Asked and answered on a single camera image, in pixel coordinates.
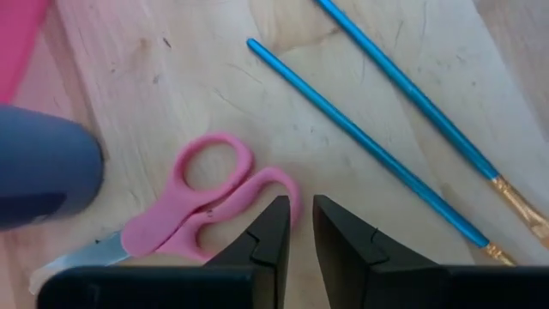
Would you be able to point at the dark blue paint bottle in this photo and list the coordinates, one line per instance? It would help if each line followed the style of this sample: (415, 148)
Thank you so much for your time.
(43, 167)

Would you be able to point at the pink plastic bin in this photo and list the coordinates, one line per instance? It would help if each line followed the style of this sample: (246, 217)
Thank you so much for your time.
(17, 38)

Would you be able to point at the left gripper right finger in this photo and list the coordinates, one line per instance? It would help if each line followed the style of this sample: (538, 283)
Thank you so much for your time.
(351, 257)

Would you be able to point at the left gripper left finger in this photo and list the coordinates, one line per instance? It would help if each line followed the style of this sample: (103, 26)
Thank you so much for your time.
(274, 232)

